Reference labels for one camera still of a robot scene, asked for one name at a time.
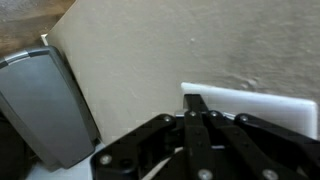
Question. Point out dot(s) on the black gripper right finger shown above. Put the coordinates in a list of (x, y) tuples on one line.
[(253, 146)]

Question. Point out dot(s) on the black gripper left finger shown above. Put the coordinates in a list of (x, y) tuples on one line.
[(196, 146)]

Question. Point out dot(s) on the grey pedal trash can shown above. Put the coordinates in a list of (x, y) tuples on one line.
[(43, 106)]

